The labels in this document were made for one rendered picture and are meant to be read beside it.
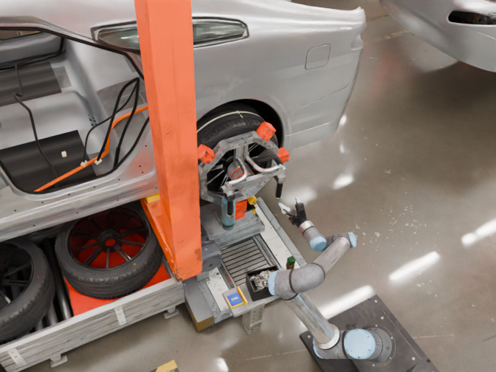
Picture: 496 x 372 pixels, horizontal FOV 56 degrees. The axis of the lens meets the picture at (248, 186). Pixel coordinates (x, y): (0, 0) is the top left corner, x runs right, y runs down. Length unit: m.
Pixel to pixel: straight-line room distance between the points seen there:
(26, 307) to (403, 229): 2.80
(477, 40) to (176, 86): 3.17
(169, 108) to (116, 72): 1.68
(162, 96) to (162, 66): 0.13
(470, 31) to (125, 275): 3.37
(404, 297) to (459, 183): 1.41
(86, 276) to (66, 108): 1.17
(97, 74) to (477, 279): 3.18
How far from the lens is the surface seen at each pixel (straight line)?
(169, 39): 1.75
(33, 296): 3.02
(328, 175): 4.26
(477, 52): 4.60
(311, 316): 2.49
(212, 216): 3.53
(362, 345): 2.65
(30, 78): 4.08
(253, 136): 2.81
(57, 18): 2.37
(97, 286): 3.02
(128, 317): 3.13
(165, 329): 3.31
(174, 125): 1.97
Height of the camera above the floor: 2.95
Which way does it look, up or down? 47 degrees down
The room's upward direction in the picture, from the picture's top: 4 degrees clockwise
